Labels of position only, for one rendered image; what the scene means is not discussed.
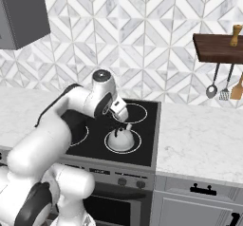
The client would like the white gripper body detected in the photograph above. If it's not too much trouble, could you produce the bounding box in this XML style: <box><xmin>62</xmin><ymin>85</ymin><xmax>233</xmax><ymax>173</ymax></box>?
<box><xmin>112</xmin><ymin>105</ymin><xmax>130</xmax><ymax>123</ymax></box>

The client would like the black hob stove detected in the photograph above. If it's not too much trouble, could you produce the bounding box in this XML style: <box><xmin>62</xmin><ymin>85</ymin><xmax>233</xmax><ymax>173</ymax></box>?
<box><xmin>47</xmin><ymin>98</ymin><xmax>162</xmax><ymax>193</ymax></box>

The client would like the grey stove knob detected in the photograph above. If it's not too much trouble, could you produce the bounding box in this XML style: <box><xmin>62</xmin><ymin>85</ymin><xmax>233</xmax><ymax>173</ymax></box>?
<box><xmin>136</xmin><ymin>179</ymin><xmax>146</xmax><ymax>190</ymax></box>
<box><xmin>117</xmin><ymin>177</ymin><xmax>128</xmax><ymax>187</ymax></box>

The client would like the grey drawer front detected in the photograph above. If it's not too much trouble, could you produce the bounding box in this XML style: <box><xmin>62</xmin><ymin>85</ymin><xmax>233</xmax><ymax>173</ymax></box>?
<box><xmin>154</xmin><ymin>174</ymin><xmax>243</xmax><ymax>206</ymax></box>

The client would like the grey metal ladle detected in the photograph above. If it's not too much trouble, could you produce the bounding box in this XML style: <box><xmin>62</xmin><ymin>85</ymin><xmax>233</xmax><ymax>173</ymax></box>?
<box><xmin>205</xmin><ymin>63</ymin><xmax>221</xmax><ymax>100</ymax></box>

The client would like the oven door with dark window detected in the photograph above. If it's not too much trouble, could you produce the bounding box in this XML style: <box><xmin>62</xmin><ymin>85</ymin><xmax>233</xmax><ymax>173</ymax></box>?
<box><xmin>80</xmin><ymin>181</ymin><xmax>155</xmax><ymax>226</ymax></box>

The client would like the grey slotted spatula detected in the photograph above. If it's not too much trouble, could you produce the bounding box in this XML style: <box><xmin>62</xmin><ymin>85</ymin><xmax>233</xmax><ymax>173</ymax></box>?
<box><xmin>218</xmin><ymin>63</ymin><xmax>235</xmax><ymax>102</ymax></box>

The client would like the grey cupboard door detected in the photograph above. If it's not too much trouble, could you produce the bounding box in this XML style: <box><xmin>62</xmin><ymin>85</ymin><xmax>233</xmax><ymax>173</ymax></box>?
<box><xmin>150</xmin><ymin>190</ymin><xmax>243</xmax><ymax>226</ymax></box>

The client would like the wooden spatula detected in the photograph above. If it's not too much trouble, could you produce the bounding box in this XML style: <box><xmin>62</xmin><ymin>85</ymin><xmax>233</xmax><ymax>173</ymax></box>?
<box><xmin>229</xmin><ymin>72</ymin><xmax>243</xmax><ymax>102</ymax></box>

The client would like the wooden pepper mill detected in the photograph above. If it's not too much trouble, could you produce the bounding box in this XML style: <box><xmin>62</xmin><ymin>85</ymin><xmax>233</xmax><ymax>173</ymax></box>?
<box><xmin>229</xmin><ymin>24</ymin><xmax>243</xmax><ymax>48</ymax></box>

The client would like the grey range hood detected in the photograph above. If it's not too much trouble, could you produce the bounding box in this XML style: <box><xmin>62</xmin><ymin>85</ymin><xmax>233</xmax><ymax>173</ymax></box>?
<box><xmin>0</xmin><ymin>0</ymin><xmax>52</xmax><ymax>51</ymax></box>

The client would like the white kettle with dark handle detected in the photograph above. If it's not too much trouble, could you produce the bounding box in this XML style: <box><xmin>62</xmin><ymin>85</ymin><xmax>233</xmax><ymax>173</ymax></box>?
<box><xmin>106</xmin><ymin>123</ymin><xmax>136</xmax><ymax>152</ymax></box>

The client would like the grey oven door handle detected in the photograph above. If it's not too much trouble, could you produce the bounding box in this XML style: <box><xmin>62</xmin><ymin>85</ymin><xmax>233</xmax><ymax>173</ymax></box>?
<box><xmin>94</xmin><ymin>189</ymin><xmax>154</xmax><ymax>201</ymax></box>

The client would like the black drawer handle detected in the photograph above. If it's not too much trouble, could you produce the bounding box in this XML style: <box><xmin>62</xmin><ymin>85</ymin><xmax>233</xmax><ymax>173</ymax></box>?
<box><xmin>189</xmin><ymin>182</ymin><xmax>218</xmax><ymax>197</ymax></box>

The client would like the dark wooden wall shelf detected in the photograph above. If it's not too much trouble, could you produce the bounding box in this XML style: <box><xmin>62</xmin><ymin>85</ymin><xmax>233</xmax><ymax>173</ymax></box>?
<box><xmin>192</xmin><ymin>32</ymin><xmax>243</xmax><ymax>66</ymax></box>

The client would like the black cupboard handle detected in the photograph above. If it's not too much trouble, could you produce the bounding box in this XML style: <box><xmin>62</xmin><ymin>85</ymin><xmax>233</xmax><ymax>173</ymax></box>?
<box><xmin>227</xmin><ymin>212</ymin><xmax>242</xmax><ymax>226</ymax></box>

